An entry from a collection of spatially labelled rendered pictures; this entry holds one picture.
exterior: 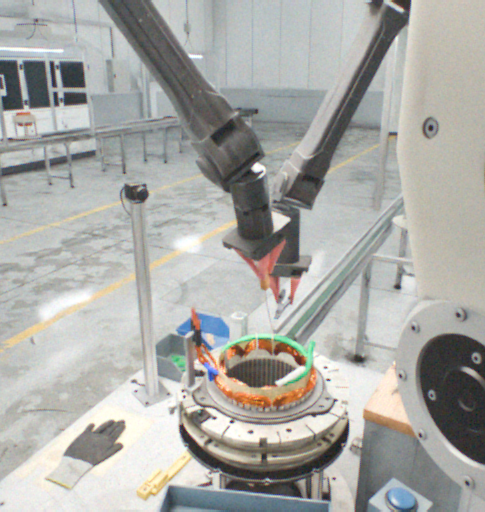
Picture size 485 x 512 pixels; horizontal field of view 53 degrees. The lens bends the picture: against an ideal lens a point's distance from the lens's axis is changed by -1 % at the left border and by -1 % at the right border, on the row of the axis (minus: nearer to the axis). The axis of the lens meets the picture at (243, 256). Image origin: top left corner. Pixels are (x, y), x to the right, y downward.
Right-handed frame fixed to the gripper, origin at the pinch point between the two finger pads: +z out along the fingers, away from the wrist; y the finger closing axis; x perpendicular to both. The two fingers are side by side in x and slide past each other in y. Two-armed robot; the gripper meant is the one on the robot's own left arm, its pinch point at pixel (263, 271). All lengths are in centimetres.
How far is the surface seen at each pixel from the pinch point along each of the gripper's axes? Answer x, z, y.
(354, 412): 3, 66, -21
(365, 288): -63, 145, -136
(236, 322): -9.3, 17.1, 1.2
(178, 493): 7.0, 17.6, 32.2
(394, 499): 31.6, 23.1, 11.2
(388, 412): 22.2, 27.3, -4.0
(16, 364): -207, 157, 19
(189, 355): -7.1, 12.1, 14.9
